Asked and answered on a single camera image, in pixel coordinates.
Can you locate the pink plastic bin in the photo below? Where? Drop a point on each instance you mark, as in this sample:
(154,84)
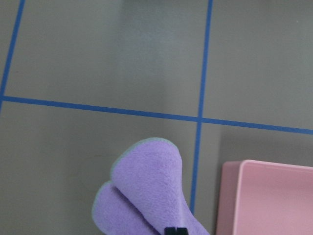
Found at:
(264,198)

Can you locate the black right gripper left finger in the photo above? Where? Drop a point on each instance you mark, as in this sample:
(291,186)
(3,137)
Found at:
(170,231)

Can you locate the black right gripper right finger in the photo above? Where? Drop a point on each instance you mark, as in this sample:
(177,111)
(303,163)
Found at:
(182,231)

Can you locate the purple microfiber cloth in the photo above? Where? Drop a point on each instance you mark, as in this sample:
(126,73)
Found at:
(144,194)

